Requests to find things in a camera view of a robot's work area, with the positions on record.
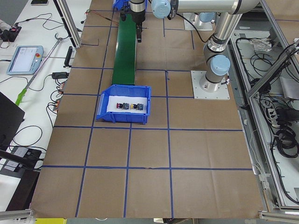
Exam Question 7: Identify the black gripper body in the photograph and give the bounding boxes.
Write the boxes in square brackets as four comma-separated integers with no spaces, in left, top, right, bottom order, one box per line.
[129,0,146,24]

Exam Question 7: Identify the yellow push button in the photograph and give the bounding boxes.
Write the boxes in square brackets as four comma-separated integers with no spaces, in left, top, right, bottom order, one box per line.
[131,103,143,111]

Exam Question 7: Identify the red push button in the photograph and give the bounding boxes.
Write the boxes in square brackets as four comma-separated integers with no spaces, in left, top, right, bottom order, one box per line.
[116,103,124,109]

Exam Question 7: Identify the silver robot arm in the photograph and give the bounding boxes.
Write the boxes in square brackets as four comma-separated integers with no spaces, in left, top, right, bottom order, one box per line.
[151,0,259,93]

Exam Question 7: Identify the blue bin right side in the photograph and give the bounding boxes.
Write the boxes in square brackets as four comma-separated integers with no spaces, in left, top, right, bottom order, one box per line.
[113,0,129,10]

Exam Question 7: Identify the blue bin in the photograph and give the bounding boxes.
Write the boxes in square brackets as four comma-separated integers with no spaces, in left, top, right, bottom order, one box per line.
[113,0,129,10]
[96,84,151,124]

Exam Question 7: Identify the green conveyor belt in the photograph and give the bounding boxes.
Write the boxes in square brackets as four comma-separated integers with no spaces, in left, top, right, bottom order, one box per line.
[112,14,136,85]

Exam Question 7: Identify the blue bin left side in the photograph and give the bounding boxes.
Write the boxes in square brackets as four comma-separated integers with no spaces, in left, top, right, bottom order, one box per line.
[96,84,151,124]

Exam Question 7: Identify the white foam pad left bin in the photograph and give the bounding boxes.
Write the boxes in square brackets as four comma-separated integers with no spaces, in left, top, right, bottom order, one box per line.
[107,96,150,113]

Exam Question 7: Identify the black power adapter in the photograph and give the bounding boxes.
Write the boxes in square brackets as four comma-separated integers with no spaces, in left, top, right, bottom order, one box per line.
[51,72,69,79]

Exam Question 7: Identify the teach pendant tablet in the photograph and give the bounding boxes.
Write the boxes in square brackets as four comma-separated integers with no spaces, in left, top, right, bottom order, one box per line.
[7,45,44,75]

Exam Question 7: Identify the long metal grabber pole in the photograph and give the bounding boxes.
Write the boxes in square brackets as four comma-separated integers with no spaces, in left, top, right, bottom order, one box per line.
[15,33,63,106]

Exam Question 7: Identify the black monitor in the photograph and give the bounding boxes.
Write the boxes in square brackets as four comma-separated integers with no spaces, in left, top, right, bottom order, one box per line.
[0,92,25,151]

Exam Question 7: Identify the red black wire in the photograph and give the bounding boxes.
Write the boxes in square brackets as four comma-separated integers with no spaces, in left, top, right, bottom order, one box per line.
[85,8,120,26]

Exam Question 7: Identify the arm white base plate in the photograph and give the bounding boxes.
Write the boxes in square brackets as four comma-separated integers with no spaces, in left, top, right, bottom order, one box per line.
[183,12,215,31]
[191,70,230,100]

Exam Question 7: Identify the aluminium frame post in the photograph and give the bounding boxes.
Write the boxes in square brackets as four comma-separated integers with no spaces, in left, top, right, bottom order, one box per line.
[53,0,82,49]

